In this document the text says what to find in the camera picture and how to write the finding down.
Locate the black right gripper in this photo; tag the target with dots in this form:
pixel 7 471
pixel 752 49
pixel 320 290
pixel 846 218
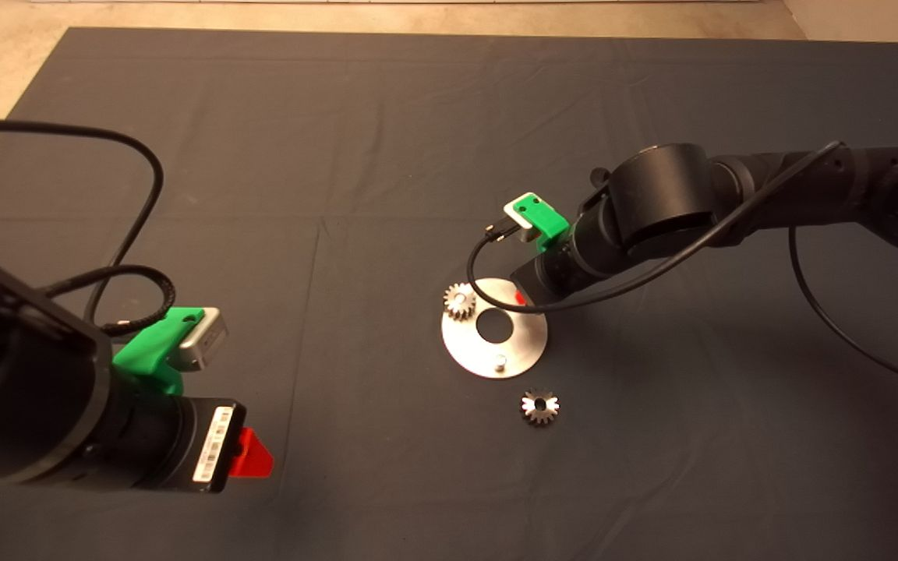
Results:
pixel 554 276

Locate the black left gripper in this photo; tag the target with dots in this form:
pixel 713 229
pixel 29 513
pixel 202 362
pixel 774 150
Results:
pixel 160 440

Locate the bright steel planetary gear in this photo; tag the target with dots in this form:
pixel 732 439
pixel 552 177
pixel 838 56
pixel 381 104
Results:
pixel 461 304

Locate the dark steel planetary gear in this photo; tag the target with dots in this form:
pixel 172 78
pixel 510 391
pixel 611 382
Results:
pixel 549 413

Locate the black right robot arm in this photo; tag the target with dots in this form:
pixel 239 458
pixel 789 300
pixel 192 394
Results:
pixel 659 195

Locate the round metal carrier plate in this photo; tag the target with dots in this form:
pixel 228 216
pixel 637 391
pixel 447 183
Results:
pixel 496 358

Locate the dark grey table cloth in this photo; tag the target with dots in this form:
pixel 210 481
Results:
pixel 449 117

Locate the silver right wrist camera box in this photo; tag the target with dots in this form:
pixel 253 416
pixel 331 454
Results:
pixel 523 226

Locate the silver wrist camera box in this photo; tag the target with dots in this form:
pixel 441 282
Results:
pixel 207 343
pixel 523 226

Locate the green right camera mount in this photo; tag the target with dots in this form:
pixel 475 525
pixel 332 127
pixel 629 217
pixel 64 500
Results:
pixel 546 218

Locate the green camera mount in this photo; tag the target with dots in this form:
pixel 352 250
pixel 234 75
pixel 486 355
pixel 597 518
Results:
pixel 546 218
pixel 149 351

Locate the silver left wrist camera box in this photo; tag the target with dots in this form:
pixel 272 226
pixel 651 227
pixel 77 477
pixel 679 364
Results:
pixel 207 343

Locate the green left camera mount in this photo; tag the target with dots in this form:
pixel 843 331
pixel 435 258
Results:
pixel 149 351

